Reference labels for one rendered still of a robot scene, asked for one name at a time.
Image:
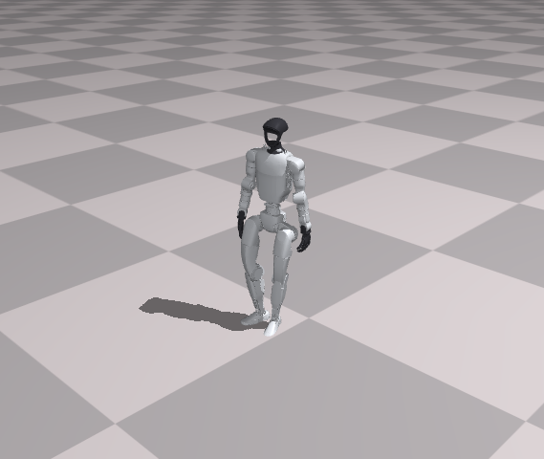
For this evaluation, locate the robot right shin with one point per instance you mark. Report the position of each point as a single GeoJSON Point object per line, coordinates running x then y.
{"type": "Point", "coordinates": [256, 289]}

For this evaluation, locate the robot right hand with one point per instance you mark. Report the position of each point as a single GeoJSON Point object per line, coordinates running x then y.
{"type": "Point", "coordinates": [241, 217]}

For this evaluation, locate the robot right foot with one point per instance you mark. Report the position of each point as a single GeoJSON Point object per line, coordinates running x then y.
{"type": "Point", "coordinates": [254, 318]}

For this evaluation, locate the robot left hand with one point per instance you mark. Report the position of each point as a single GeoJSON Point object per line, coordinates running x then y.
{"type": "Point", "coordinates": [306, 238]}

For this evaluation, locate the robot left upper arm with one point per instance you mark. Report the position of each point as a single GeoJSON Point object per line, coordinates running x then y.
{"type": "Point", "coordinates": [297, 167]}

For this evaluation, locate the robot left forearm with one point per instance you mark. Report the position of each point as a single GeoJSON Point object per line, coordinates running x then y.
{"type": "Point", "coordinates": [303, 213]}

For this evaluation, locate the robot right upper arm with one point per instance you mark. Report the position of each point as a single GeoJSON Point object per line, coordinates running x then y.
{"type": "Point", "coordinates": [249, 182]}

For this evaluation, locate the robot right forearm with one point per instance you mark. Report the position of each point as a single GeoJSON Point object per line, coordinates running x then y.
{"type": "Point", "coordinates": [244, 200]}

